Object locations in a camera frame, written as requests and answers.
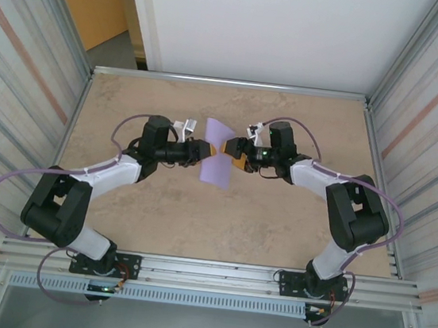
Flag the thin black cable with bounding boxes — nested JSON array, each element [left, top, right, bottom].
[[63, 247, 82, 272]]

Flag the long aluminium mounting rail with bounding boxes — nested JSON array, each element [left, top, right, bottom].
[[0, 231, 427, 320]]

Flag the aluminium corner post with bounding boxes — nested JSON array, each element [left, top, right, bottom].
[[14, 0, 104, 77], [367, 0, 438, 116]]

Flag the red wire bundle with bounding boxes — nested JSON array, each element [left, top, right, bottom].
[[117, 264, 131, 289]]

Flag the purple paper sheet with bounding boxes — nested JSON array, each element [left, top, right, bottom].
[[197, 117, 239, 192]]

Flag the grey slotted cable duct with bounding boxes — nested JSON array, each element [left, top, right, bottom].
[[6, 265, 307, 320]]

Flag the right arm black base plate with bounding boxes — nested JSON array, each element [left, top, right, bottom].
[[273, 267, 351, 305]]

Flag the aluminium frame cross bar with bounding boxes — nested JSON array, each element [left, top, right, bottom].
[[92, 60, 372, 108]]

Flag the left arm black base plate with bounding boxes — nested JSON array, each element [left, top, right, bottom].
[[68, 246, 143, 283]]

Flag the aluminium side frame bar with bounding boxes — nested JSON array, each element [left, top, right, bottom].
[[21, 62, 98, 245], [344, 97, 425, 280]]

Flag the small black controller board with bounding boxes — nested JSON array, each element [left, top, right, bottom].
[[302, 302, 329, 328], [84, 280, 125, 306]]

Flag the white door frame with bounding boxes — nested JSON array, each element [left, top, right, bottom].
[[113, 0, 172, 74]]

